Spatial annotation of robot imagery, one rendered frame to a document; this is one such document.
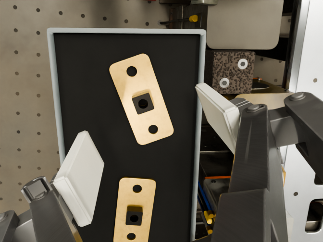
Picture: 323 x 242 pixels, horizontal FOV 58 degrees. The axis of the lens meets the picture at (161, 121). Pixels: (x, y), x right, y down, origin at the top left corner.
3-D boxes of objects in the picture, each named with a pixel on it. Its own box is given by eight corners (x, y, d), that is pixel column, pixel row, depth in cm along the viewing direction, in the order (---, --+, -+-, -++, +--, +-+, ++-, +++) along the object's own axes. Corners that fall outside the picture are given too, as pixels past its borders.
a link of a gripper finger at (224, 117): (223, 112, 14) (237, 106, 14) (193, 85, 21) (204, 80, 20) (241, 164, 15) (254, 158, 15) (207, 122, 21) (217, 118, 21)
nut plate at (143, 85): (174, 132, 29) (176, 137, 28) (139, 145, 29) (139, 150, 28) (146, 51, 27) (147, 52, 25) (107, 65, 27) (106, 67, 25)
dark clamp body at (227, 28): (204, 40, 72) (277, 51, 36) (156, 39, 71) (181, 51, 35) (206, 8, 70) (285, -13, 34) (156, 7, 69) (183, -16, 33)
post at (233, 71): (190, 59, 73) (252, 94, 35) (170, 59, 73) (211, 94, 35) (191, 39, 71) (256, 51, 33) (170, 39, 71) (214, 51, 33)
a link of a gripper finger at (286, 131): (254, 131, 12) (320, 104, 12) (221, 102, 17) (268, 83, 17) (264, 160, 13) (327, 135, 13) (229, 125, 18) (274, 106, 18)
